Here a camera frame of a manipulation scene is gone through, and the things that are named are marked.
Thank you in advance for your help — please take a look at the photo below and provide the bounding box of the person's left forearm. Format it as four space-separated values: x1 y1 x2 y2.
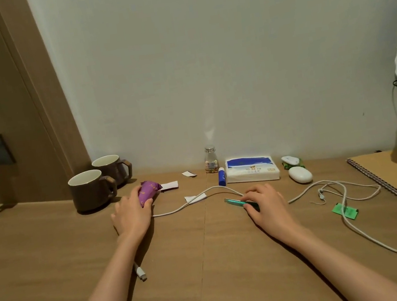
43 231 154 301

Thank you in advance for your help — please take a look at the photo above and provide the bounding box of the green toothbrush packet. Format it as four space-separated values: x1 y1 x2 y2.
223 193 260 214

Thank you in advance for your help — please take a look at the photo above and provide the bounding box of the person's right hand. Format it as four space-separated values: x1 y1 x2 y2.
239 179 302 251

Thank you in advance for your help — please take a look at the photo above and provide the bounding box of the blue white tissue pack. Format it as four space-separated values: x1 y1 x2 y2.
223 151 282 188

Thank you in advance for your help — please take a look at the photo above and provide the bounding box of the purple snack wrapper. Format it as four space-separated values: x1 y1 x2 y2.
135 178 165 208

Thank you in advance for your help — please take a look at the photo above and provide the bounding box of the small glass bottle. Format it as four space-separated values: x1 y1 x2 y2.
202 145 221 175

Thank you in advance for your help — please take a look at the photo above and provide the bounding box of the small white green packet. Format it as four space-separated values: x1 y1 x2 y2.
280 153 305 171

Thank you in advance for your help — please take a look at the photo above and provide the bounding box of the brown mug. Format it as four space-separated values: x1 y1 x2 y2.
91 151 136 191
66 166 120 214

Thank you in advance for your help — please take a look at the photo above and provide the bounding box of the person's left hand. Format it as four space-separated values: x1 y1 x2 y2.
107 183 160 249

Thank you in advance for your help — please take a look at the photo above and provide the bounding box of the short white cord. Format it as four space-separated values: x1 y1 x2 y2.
307 175 384 209

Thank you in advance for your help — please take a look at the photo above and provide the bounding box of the white oval earbud case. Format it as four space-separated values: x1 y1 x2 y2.
287 164 314 186

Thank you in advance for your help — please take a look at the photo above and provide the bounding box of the blue lip balm stick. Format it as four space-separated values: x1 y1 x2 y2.
216 166 228 188

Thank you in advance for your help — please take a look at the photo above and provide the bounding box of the white usb cable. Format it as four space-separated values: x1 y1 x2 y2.
123 159 397 301

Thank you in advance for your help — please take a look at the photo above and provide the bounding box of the person's right forearm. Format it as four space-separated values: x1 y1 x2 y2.
279 212 397 301

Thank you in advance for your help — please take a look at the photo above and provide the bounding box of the small green paper tag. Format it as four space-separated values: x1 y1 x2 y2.
331 200 360 223

